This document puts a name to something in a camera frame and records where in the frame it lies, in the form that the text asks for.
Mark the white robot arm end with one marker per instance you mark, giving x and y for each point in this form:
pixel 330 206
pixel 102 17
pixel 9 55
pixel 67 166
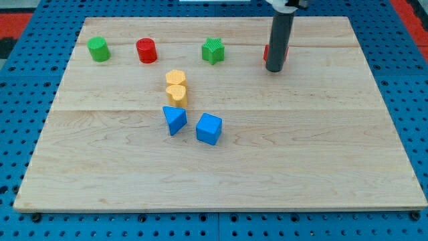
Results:
pixel 288 6

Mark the blue cube block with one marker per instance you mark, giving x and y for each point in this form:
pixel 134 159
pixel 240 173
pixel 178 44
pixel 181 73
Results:
pixel 208 128

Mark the blue triangle block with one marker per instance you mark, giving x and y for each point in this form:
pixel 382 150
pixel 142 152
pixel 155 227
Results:
pixel 176 118

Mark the yellow heart block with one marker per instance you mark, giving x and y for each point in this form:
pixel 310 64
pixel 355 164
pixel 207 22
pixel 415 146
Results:
pixel 177 96

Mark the yellow hexagon block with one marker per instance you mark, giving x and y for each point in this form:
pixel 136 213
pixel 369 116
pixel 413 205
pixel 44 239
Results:
pixel 176 77

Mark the wooden board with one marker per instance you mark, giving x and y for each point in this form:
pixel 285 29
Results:
pixel 315 137

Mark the green star block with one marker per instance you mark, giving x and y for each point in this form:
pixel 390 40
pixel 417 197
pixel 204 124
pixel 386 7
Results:
pixel 213 50

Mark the red block behind rod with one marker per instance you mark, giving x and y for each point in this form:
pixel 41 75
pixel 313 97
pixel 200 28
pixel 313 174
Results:
pixel 266 49

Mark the red cylinder block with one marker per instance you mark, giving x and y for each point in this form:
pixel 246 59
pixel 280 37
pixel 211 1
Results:
pixel 146 49

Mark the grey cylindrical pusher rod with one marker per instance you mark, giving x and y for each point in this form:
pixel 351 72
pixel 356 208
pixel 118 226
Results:
pixel 279 39

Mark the green cylinder block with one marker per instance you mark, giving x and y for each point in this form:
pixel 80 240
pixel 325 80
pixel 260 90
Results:
pixel 98 49

